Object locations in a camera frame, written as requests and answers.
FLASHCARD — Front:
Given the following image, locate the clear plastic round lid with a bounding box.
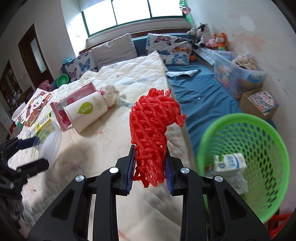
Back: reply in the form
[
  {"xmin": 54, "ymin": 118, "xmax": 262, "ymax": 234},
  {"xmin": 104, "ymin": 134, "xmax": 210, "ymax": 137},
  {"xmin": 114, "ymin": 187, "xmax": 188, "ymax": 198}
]
[{"xmin": 31, "ymin": 121, "xmax": 62, "ymax": 166}]

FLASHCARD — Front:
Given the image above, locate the yellow green juice carton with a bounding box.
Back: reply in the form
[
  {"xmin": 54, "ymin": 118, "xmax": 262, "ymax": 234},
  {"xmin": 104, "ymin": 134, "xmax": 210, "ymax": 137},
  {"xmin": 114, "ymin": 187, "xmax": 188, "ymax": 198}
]
[{"xmin": 25, "ymin": 111, "xmax": 60, "ymax": 143}]

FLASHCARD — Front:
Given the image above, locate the green plastic laundry basket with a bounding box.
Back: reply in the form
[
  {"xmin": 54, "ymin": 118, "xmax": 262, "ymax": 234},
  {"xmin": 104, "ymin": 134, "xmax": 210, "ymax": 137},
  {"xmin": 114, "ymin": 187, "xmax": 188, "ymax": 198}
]
[{"xmin": 196, "ymin": 113, "xmax": 290, "ymax": 223}]

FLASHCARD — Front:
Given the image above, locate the white paper cup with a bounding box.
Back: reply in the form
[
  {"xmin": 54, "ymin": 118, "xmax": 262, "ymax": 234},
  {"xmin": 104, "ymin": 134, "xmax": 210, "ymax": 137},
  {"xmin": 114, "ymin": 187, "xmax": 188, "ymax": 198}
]
[{"xmin": 64, "ymin": 91, "xmax": 108, "ymax": 133}]

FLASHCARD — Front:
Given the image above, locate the red foam fruit net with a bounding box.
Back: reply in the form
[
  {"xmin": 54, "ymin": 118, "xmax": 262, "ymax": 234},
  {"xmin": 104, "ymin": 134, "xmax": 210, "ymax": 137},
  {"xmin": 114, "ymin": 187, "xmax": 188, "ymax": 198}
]
[{"xmin": 129, "ymin": 88, "xmax": 186, "ymax": 188}]

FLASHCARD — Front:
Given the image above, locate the white red paper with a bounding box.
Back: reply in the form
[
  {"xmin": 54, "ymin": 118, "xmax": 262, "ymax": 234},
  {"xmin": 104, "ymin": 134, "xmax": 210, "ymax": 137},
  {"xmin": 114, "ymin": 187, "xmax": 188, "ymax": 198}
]
[{"xmin": 99, "ymin": 85, "xmax": 119, "ymax": 108}]

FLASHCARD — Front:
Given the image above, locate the grey knit glove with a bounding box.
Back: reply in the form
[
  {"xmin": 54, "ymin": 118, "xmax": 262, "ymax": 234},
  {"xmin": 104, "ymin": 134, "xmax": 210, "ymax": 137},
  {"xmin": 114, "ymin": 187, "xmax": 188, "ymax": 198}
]
[{"xmin": 1, "ymin": 197, "xmax": 24, "ymax": 222}]

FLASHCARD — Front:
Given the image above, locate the red panda picture book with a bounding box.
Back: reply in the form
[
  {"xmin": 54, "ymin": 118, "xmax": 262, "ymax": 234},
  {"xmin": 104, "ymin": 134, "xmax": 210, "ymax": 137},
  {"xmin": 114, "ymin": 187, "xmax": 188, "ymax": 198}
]
[{"xmin": 18, "ymin": 88, "xmax": 53, "ymax": 127}]

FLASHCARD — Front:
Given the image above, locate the red plastic stool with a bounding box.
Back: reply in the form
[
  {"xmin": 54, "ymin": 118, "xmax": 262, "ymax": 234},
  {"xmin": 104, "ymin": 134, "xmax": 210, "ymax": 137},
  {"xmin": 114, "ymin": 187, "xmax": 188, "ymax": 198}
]
[{"xmin": 268, "ymin": 212, "xmax": 292, "ymax": 240}]

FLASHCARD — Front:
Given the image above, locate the white milk carton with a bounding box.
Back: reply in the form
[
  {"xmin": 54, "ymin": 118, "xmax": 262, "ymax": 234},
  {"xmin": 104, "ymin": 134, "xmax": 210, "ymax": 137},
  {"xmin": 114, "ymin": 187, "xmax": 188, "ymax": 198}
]
[{"xmin": 213, "ymin": 153, "xmax": 247, "ymax": 176}]

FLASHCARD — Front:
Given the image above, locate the green plastic bowl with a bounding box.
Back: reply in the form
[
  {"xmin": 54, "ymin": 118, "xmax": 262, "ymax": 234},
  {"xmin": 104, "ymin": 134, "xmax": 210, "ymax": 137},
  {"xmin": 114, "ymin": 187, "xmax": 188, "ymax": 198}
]
[{"xmin": 56, "ymin": 74, "xmax": 69, "ymax": 88}]

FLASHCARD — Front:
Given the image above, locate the dark wooden door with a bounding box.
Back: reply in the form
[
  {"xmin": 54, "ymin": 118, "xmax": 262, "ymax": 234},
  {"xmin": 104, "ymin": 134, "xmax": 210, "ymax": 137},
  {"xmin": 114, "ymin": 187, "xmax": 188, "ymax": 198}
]
[{"xmin": 18, "ymin": 24, "xmax": 54, "ymax": 87}]

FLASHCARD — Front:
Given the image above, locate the butterfly print pillow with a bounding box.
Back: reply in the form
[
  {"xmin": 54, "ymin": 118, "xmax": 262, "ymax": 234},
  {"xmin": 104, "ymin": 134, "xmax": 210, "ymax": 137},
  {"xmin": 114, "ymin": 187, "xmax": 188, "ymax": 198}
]
[
  {"xmin": 64, "ymin": 51, "xmax": 98, "ymax": 82},
  {"xmin": 145, "ymin": 33, "xmax": 193, "ymax": 65}
]

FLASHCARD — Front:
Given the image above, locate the brown cardboard box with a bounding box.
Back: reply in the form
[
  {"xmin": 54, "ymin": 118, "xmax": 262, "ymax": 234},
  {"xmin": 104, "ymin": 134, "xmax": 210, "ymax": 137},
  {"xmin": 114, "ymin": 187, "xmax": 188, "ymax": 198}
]
[{"xmin": 239, "ymin": 89, "xmax": 279, "ymax": 121}]

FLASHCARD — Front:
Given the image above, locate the blue bed sheet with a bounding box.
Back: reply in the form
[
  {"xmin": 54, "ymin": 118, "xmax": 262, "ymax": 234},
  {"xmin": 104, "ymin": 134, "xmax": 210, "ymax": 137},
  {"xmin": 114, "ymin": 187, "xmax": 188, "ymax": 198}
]
[{"xmin": 165, "ymin": 62, "xmax": 277, "ymax": 158}]

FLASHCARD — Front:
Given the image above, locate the colourful picture book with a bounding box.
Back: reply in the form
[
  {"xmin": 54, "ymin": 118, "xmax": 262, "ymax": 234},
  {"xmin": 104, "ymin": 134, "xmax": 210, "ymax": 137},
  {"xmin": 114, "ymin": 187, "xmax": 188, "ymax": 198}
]
[{"xmin": 248, "ymin": 90, "xmax": 279, "ymax": 115}]

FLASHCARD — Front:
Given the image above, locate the grey plain pillow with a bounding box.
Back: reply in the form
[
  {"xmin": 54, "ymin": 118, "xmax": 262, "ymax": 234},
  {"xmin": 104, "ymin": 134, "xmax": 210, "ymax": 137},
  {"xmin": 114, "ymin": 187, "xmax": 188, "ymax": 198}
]
[{"xmin": 91, "ymin": 34, "xmax": 138, "ymax": 69}]

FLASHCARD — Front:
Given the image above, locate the clear plastic storage bin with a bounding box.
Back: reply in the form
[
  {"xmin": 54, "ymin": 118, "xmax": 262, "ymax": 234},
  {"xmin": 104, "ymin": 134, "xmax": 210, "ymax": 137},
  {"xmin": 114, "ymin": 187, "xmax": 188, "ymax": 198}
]
[{"xmin": 212, "ymin": 51, "xmax": 266, "ymax": 100}]

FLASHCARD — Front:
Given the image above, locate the pink pig plush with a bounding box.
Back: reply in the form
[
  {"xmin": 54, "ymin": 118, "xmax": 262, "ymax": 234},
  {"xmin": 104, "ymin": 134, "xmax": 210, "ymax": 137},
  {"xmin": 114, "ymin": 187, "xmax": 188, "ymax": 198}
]
[{"xmin": 206, "ymin": 39, "xmax": 218, "ymax": 50}]

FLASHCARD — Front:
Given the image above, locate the orange fox plush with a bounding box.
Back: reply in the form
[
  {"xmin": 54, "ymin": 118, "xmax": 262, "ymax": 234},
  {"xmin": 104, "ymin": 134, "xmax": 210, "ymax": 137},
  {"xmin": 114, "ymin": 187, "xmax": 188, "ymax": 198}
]
[{"xmin": 214, "ymin": 33, "xmax": 228, "ymax": 51}]

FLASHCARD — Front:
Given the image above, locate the black white cow plush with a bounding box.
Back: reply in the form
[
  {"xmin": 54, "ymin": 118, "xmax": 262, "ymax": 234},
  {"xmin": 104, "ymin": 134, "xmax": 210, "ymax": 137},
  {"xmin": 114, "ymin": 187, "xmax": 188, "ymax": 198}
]
[{"xmin": 195, "ymin": 23, "xmax": 212, "ymax": 48}]

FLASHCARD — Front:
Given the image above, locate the window with green frame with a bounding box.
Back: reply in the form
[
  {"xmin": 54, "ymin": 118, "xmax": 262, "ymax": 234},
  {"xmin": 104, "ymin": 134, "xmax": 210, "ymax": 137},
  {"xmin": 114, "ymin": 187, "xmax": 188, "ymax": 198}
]
[{"xmin": 79, "ymin": 0, "xmax": 185, "ymax": 37}]

